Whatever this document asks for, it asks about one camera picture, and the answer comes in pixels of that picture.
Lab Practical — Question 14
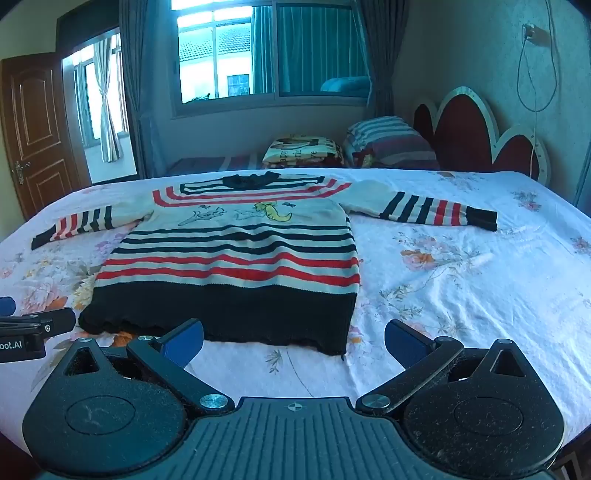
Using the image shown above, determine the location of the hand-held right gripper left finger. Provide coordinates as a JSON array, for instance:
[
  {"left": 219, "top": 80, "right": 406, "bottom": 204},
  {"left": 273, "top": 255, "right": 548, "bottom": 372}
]
[{"left": 44, "top": 318, "right": 235, "bottom": 416}]

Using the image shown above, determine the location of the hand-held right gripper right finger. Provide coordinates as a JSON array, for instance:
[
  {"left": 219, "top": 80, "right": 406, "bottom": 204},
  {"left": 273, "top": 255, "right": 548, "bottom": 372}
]
[{"left": 356, "top": 318, "right": 544, "bottom": 416}]

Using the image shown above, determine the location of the striped knit sweater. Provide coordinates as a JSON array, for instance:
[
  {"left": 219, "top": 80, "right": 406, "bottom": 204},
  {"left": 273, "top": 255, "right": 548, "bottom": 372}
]
[{"left": 31, "top": 171, "right": 499, "bottom": 357}]

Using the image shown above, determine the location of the floral bed sheet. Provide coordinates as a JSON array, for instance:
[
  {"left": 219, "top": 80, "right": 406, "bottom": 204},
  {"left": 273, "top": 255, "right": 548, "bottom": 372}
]
[{"left": 0, "top": 168, "right": 591, "bottom": 446}]

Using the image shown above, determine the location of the wooden door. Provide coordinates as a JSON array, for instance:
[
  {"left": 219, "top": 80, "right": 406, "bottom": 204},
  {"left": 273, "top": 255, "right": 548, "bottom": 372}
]
[{"left": 0, "top": 52, "right": 91, "bottom": 220}]

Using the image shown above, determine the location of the striped purple bed sheet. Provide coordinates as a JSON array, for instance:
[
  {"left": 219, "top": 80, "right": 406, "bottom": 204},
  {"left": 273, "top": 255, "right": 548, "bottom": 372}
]
[{"left": 165, "top": 152, "right": 266, "bottom": 177}]

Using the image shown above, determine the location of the red printed cloth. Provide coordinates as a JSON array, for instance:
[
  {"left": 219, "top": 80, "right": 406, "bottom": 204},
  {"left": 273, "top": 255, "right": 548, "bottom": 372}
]
[{"left": 353, "top": 150, "right": 385, "bottom": 169}]

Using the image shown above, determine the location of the striped folded blanket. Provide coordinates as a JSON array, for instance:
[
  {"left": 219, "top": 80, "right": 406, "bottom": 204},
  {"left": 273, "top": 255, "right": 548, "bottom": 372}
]
[{"left": 344, "top": 116, "right": 440, "bottom": 169}]

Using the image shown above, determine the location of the white sheer curtain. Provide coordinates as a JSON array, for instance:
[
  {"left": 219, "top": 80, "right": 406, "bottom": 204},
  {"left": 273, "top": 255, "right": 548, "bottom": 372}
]
[{"left": 92, "top": 39, "right": 126, "bottom": 163}]

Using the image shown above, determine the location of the balcony window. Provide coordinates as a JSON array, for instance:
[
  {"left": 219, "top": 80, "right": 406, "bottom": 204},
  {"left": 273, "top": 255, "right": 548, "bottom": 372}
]
[{"left": 62, "top": 28, "right": 139, "bottom": 184}]

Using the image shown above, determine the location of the red and white headboard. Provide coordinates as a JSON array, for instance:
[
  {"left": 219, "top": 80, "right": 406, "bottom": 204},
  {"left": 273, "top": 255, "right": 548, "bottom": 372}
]
[{"left": 412, "top": 85, "right": 553, "bottom": 186}]

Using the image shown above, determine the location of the printed folded blanket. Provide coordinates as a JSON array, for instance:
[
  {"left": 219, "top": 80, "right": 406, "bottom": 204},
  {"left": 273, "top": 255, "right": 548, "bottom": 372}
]
[{"left": 262, "top": 135, "right": 347, "bottom": 169}]

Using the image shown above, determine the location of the grey curtain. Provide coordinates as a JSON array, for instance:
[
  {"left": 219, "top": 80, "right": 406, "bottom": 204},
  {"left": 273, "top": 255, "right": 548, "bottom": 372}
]
[
  {"left": 360, "top": 0, "right": 410, "bottom": 119},
  {"left": 119, "top": 0, "right": 174, "bottom": 179}
]

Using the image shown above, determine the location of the blue cushion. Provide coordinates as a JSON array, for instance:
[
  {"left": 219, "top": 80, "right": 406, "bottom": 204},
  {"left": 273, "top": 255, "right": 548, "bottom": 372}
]
[{"left": 320, "top": 76, "right": 373, "bottom": 98}]

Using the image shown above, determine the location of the sliding glass window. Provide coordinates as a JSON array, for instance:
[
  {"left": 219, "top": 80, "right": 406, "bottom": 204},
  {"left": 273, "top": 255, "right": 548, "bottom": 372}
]
[{"left": 168, "top": 0, "right": 376, "bottom": 117}]

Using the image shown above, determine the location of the teal curtain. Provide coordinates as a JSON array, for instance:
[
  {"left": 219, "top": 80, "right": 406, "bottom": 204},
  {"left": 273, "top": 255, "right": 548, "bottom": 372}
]
[{"left": 252, "top": 4, "right": 370, "bottom": 96}]

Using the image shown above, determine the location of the white charging cable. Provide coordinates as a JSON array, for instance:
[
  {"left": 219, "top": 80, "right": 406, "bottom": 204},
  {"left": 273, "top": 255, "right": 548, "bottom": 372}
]
[{"left": 516, "top": 0, "right": 562, "bottom": 182}]

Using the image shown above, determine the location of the wall charger plug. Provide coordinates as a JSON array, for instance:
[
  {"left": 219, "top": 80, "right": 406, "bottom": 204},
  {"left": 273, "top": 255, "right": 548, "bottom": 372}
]
[{"left": 522, "top": 23, "right": 548, "bottom": 45}]

